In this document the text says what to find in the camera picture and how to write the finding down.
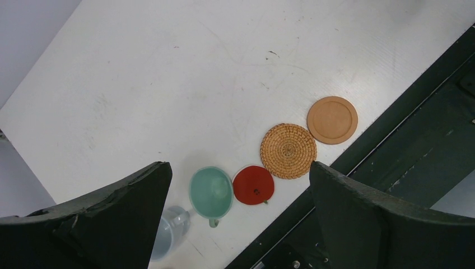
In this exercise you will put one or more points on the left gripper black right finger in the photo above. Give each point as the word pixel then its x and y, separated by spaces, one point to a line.
pixel 363 227

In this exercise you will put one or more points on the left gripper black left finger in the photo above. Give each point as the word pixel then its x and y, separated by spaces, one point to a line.
pixel 112 227

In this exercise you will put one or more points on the light blue mug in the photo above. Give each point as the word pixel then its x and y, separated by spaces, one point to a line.
pixel 173 226

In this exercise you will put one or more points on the green teacup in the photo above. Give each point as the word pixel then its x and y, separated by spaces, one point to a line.
pixel 211 194

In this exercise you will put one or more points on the woven rattan coaster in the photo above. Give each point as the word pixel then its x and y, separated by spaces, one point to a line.
pixel 287 151

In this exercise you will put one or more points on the orange round coaster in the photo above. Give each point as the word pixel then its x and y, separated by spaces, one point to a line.
pixel 332 120

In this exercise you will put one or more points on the red apple coaster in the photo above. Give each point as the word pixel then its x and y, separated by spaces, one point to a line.
pixel 253 185

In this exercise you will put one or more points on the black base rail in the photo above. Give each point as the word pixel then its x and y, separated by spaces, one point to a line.
pixel 418 150

